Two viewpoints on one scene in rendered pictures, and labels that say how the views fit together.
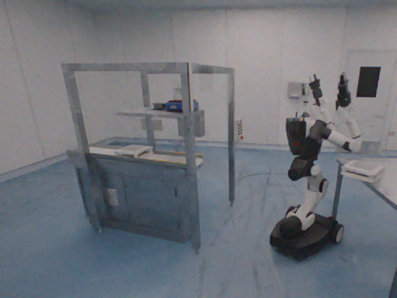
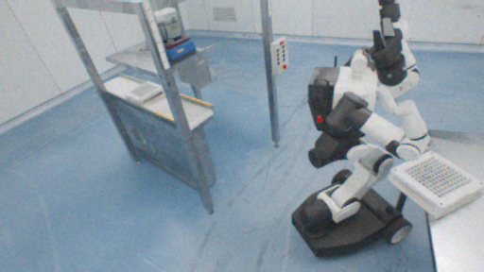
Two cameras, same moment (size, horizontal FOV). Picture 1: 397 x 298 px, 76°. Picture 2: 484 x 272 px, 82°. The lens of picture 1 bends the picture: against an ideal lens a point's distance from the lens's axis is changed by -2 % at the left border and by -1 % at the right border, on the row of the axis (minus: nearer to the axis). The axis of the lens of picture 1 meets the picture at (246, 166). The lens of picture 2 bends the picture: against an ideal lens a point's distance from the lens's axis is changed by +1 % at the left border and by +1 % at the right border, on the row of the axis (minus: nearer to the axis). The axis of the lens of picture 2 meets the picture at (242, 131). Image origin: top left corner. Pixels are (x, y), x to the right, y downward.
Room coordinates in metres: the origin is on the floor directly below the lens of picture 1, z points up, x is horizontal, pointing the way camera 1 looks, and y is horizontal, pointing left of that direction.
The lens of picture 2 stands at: (0.80, -0.61, 1.85)
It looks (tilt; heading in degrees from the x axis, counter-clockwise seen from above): 36 degrees down; 29
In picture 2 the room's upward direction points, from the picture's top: 10 degrees counter-clockwise
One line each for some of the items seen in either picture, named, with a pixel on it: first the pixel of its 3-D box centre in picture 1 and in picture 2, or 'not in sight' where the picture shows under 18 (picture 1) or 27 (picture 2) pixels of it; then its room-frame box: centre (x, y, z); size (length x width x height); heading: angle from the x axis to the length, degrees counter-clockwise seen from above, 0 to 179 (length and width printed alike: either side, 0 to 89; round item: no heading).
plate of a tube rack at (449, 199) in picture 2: (363, 167); (435, 178); (1.83, -0.91, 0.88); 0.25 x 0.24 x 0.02; 136
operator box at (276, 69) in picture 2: (238, 129); (279, 56); (2.87, 0.10, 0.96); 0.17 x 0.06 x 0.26; 164
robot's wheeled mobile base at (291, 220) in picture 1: (302, 225); (340, 209); (2.09, -0.55, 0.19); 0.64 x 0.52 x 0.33; 138
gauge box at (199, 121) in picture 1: (191, 124); (193, 68); (2.22, 0.49, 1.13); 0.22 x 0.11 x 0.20; 74
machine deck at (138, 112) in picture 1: (161, 112); (153, 56); (2.15, 0.72, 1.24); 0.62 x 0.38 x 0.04; 74
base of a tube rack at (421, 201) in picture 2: (362, 173); (432, 185); (1.83, -0.91, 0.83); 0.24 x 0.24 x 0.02; 46
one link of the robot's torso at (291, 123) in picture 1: (304, 135); (341, 100); (2.07, -0.49, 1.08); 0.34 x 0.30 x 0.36; 2
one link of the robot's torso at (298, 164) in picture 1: (302, 167); (335, 145); (2.02, -0.48, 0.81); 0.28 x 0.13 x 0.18; 138
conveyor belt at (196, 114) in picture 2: (132, 158); (146, 99); (2.26, 1.09, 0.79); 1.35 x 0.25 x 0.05; 74
